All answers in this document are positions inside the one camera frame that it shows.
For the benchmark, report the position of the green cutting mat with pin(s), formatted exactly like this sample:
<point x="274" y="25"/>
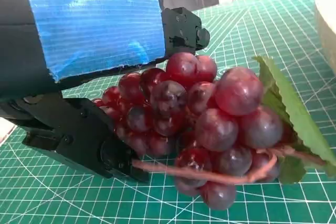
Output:
<point x="78" y="203"/>

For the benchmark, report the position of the cream oval plate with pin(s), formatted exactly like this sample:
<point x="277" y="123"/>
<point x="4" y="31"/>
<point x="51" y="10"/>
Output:
<point x="328" y="24"/>

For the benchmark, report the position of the red toy grape bunch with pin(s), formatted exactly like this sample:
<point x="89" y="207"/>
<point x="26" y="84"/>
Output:
<point x="225" y="129"/>

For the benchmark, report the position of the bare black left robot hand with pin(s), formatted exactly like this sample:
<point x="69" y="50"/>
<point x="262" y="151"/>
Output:
<point x="18" y="51"/>

